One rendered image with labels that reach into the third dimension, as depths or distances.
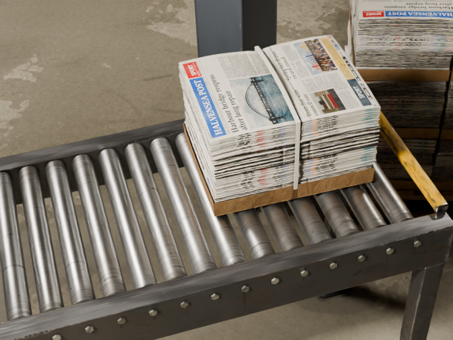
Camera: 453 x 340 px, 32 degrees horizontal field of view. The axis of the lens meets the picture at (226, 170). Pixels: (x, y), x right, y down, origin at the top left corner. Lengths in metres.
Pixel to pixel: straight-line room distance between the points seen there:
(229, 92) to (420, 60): 0.89
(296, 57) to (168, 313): 0.64
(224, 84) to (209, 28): 0.78
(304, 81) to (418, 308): 0.62
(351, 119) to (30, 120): 1.97
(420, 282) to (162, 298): 0.62
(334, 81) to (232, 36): 0.76
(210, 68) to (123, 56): 1.94
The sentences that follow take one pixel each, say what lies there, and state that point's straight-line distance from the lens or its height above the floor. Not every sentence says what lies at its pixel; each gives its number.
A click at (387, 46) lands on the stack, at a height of 0.73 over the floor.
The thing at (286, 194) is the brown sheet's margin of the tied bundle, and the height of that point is 0.83.
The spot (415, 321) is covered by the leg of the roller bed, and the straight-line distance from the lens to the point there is 2.00.
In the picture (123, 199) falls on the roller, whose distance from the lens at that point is 1.81.
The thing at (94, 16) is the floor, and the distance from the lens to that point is 4.01.
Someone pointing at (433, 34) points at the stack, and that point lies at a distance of 2.40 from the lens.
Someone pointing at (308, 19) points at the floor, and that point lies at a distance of 3.88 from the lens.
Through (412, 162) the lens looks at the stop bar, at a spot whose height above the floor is 0.82.
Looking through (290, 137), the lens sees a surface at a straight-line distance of 1.64.
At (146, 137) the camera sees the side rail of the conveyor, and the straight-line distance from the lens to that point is 1.96.
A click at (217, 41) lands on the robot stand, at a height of 0.68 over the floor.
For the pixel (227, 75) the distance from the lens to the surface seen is 1.75.
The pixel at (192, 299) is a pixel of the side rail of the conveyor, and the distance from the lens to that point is 1.62.
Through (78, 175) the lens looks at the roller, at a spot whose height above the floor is 0.79.
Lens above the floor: 2.06
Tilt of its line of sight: 43 degrees down
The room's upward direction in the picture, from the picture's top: 3 degrees counter-clockwise
